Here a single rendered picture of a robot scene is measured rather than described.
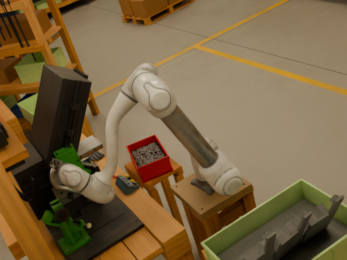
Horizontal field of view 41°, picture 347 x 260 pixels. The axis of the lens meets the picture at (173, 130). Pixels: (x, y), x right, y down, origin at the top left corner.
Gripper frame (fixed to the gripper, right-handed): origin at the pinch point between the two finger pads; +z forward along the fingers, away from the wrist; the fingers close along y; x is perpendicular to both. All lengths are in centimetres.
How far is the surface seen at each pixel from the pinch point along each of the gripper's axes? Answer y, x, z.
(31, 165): 10.6, 5.6, 10.4
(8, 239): 20, 32, -46
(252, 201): -100, -15, -41
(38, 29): 5, -102, 245
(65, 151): -3.5, -7.5, 4.6
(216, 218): -81, -1, -41
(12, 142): 29.3, -6.3, -24.4
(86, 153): -18.5, -9.4, 16.7
